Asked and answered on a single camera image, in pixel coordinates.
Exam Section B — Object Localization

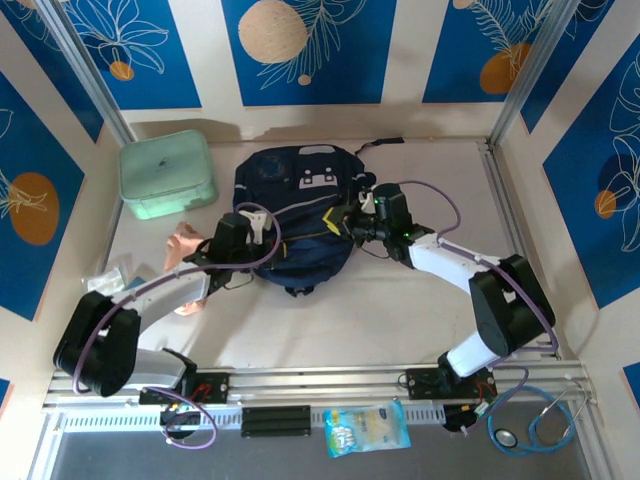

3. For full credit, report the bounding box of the mint green lunch box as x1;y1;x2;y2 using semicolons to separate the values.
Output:
118;130;220;222

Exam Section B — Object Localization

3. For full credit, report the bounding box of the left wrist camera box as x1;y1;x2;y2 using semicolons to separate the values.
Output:
238;209;270;246

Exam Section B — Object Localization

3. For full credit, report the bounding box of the aluminium corner post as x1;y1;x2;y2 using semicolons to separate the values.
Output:
487;0;584;146
37;0;134;144

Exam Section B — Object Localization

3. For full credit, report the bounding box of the blue stethoscope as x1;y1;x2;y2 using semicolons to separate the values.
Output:
487;384;599;457

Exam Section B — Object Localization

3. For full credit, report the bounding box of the navy blue backpack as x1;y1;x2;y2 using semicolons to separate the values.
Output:
232;137;406;299

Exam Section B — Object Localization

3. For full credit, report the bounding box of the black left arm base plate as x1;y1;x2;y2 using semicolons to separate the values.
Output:
138;370;231;405

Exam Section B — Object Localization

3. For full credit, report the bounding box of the clear plastic bag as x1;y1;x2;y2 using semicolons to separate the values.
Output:
82;253;151;297

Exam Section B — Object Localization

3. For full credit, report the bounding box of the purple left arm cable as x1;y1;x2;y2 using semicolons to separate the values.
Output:
72;202;281;449

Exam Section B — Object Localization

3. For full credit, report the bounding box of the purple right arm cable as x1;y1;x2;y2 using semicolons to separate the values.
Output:
397;179;561;436

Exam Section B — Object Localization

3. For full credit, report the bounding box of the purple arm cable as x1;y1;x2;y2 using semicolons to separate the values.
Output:
397;179;561;436
72;202;281;449

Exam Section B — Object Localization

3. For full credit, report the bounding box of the blue yellow snack bag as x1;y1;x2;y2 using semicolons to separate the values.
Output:
323;399;412;459

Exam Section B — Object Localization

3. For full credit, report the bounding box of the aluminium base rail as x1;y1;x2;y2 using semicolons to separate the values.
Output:
42;357;599;411

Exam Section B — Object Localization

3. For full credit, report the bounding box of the aluminium side rail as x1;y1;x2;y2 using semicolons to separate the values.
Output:
477;139;564;361

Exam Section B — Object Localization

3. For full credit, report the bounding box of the black ribbed block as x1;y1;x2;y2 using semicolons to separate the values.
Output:
241;405;312;439

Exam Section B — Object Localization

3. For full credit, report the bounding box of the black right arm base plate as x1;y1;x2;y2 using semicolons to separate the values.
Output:
405;367;499;401

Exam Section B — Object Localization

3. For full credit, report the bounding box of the white slotted cable duct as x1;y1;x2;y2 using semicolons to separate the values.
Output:
59;404;446;434

